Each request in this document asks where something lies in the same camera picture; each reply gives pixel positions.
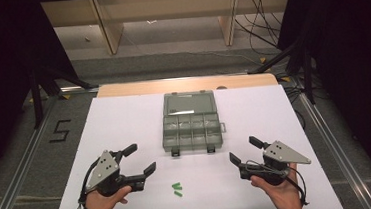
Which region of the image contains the black curtain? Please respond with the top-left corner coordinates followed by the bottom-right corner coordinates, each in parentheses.
top-left (273, 0), bottom-right (371, 209)
top-left (0, 0), bottom-right (87, 190)

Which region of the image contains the clear grey compartment box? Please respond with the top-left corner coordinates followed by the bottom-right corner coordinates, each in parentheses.
top-left (158, 88), bottom-right (228, 158)

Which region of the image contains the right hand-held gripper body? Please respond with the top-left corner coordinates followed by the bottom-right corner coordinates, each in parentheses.
top-left (237, 137), bottom-right (314, 188)

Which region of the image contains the black floor cables bundle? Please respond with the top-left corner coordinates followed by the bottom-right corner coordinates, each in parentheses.
top-left (232, 0), bottom-right (286, 52)

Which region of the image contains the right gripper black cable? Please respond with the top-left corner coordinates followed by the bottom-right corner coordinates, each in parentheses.
top-left (244, 155), bottom-right (310, 209)

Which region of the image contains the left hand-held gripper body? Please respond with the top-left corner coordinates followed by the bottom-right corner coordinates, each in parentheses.
top-left (82, 147), bottom-right (147, 199)

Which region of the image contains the white board mat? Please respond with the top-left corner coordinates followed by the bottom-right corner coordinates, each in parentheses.
top-left (42, 79), bottom-right (345, 209)

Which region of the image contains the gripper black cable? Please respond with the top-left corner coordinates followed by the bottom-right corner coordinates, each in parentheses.
top-left (244, 155), bottom-right (310, 209)
top-left (56, 156), bottom-right (104, 209)

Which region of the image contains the aluminium floor rail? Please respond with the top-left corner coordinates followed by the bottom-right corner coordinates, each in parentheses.
top-left (0, 84), bottom-right (109, 209)
top-left (296, 87), bottom-right (371, 209)

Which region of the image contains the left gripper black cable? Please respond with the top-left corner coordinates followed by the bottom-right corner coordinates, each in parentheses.
top-left (56, 156), bottom-right (104, 209)

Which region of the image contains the person's right hand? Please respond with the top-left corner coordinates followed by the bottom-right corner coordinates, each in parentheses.
top-left (249, 162), bottom-right (305, 209)

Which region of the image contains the person's left hand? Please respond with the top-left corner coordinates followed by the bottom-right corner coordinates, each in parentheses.
top-left (83, 185), bottom-right (135, 209)

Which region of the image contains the light wooden shelf unit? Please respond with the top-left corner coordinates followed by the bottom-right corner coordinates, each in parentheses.
top-left (40, 0), bottom-right (297, 61)

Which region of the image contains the black metal stand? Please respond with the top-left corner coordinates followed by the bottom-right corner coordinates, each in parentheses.
top-left (27, 61), bottom-right (103, 131)
top-left (246, 37), bottom-right (317, 110)

